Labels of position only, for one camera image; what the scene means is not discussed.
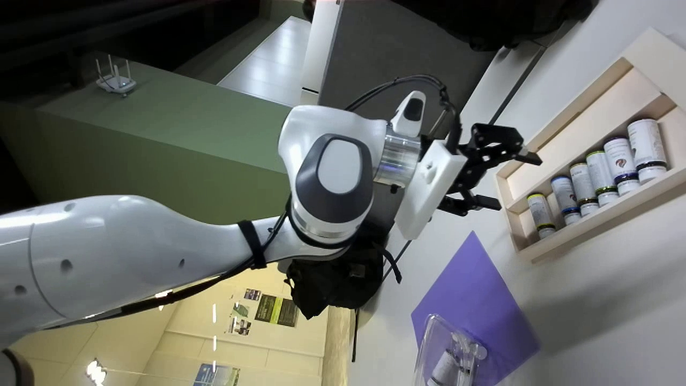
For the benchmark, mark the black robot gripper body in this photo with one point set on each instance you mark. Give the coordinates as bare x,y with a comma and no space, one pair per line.
471,168

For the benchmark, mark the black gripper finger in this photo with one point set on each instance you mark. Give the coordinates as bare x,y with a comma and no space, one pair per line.
500,140
471,203

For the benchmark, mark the white bottle yellow band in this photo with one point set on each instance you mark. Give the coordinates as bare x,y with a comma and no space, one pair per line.
541,210

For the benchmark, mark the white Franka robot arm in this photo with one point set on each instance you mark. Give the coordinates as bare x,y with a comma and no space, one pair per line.
142,250

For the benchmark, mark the light wooden divided box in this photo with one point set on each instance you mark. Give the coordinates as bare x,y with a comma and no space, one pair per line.
592,121

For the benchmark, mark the white bottle blue band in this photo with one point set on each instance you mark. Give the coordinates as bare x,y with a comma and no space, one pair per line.
564,195

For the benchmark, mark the purple paper sheet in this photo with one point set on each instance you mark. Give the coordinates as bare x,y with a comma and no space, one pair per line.
479,292

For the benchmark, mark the white bottle olive band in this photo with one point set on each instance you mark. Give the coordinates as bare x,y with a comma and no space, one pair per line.
584,184

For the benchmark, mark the white bottle green band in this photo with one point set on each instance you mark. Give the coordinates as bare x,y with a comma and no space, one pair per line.
601,173

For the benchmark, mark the black bag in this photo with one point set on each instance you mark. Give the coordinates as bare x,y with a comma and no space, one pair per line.
493,22

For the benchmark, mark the white bottle purple band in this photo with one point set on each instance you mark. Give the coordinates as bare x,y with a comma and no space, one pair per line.
619,162

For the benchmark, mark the transparent plastic stand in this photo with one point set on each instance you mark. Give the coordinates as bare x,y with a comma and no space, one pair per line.
438,346

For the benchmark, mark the black backpack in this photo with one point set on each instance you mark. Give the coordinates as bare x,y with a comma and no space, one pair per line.
334,285

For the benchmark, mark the white wifi router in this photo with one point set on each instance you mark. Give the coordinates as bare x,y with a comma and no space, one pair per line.
116,78

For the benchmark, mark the bright ceiling lamp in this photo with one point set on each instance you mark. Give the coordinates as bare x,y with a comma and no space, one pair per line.
95,372

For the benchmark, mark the white wrist mount box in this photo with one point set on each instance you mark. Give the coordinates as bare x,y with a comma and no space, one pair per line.
430,189

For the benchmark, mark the dark framed wall poster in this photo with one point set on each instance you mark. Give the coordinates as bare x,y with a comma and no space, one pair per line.
287,314
267,307

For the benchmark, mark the small wall photo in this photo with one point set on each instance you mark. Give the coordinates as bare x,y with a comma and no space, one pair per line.
240,325

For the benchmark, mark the blue wall poster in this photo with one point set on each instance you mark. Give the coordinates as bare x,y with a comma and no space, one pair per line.
214,375

